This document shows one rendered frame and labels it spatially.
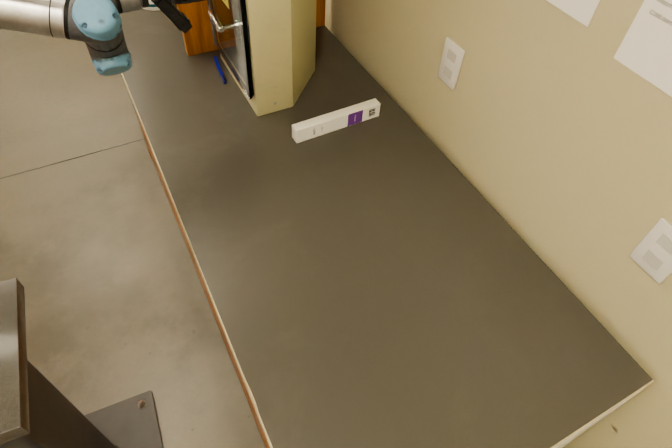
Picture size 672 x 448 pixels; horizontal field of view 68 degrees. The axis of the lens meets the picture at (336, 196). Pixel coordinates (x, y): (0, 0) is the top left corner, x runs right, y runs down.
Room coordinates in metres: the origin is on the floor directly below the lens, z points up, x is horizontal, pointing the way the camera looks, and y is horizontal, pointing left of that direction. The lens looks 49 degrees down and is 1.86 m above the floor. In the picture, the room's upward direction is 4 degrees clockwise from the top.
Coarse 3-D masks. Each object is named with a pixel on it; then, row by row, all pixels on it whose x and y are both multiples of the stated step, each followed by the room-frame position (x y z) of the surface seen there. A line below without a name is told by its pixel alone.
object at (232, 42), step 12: (216, 0) 1.28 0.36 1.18; (228, 0) 1.17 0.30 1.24; (240, 0) 1.09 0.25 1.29; (216, 12) 1.29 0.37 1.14; (228, 12) 1.18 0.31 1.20; (240, 12) 1.09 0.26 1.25; (240, 24) 1.10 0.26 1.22; (216, 36) 1.33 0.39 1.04; (228, 36) 1.21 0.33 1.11; (240, 36) 1.11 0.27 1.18; (228, 48) 1.22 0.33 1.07; (240, 48) 1.12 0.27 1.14; (228, 60) 1.24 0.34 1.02; (240, 60) 1.13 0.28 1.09; (240, 72) 1.14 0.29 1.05; (240, 84) 1.15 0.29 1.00
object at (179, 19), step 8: (152, 0) 1.00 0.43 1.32; (160, 0) 1.01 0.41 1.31; (160, 8) 1.01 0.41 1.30; (168, 8) 1.02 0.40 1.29; (176, 8) 1.06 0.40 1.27; (168, 16) 1.02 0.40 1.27; (176, 16) 1.02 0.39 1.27; (184, 16) 1.05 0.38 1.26; (176, 24) 1.02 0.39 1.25; (184, 24) 1.03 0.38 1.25; (184, 32) 1.03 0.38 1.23
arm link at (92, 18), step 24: (0, 0) 0.77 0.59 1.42; (24, 0) 0.78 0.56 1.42; (48, 0) 0.80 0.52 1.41; (72, 0) 0.82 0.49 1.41; (96, 0) 0.81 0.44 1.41; (0, 24) 0.76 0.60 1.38; (24, 24) 0.76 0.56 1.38; (48, 24) 0.77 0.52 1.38; (72, 24) 0.78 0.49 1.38; (96, 24) 0.78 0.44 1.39; (120, 24) 0.82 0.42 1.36; (96, 48) 0.82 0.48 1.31
